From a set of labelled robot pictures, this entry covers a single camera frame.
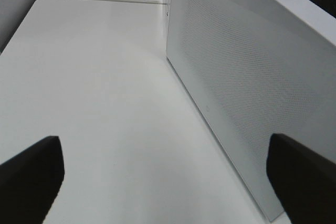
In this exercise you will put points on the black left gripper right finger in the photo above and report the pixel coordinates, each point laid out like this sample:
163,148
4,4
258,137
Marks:
303,180

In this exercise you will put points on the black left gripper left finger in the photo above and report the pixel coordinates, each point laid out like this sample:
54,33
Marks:
30,182

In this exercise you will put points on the white microwave door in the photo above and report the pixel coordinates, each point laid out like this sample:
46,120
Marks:
254,68

